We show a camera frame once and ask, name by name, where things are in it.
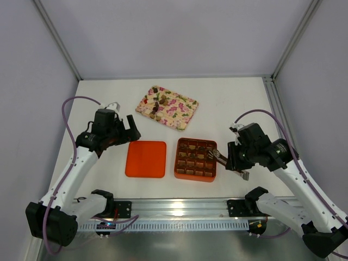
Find orange box lid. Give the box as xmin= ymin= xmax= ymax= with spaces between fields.
xmin=125 ymin=141 xmax=166 ymax=178

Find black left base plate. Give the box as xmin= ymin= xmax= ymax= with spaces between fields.
xmin=114 ymin=201 xmax=132 ymax=219

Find aluminium rail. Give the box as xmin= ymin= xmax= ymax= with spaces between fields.
xmin=35 ymin=195 xmax=331 ymax=220
xmin=262 ymin=76 xmax=313 ymax=196

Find aluminium front rail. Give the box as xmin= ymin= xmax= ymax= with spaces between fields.
xmin=35 ymin=195 xmax=331 ymax=220

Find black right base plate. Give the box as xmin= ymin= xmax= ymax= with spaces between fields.
xmin=226 ymin=199 xmax=248 ymax=218

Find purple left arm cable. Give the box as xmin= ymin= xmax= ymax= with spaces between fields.
xmin=43 ymin=96 xmax=103 ymax=257

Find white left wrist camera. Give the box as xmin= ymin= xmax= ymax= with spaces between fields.
xmin=99 ymin=102 xmax=120 ymax=113

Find metal tongs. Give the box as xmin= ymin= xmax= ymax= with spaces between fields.
xmin=208 ymin=148 xmax=250 ymax=181

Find orange chocolate box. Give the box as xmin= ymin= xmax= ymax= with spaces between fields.
xmin=174 ymin=138 xmax=217 ymax=183

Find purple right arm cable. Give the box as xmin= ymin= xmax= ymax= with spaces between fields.
xmin=233 ymin=109 xmax=348 ymax=259

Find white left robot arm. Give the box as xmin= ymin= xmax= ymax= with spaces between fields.
xmin=25 ymin=109 xmax=141 ymax=247

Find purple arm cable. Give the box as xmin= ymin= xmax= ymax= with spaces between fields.
xmin=43 ymin=96 xmax=103 ymax=257
xmin=233 ymin=109 xmax=348 ymax=259

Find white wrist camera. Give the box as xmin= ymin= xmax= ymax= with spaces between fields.
xmin=229 ymin=122 xmax=245 ymax=136
xmin=99 ymin=102 xmax=120 ymax=113

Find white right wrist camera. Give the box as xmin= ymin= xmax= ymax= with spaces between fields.
xmin=229 ymin=122 xmax=245 ymax=136

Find floral tray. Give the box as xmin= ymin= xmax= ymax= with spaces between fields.
xmin=135 ymin=85 xmax=200 ymax=132

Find slotted cable duct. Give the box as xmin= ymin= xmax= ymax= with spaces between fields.
xmin=78 ymin=219 xmax=249 ymax=233

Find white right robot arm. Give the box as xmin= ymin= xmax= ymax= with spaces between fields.
xmin=226 ymin=123 xmax=347 ymax=258

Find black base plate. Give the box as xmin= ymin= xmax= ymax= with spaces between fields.
xmin=114 ymin=201 xmax=132 ymax=219
xmin=226 ymin=199 xmax=248 ymax=218

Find aluminium right side rail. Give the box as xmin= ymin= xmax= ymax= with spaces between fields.
xmin=262 ymin=76 xmax=313 ymax=196

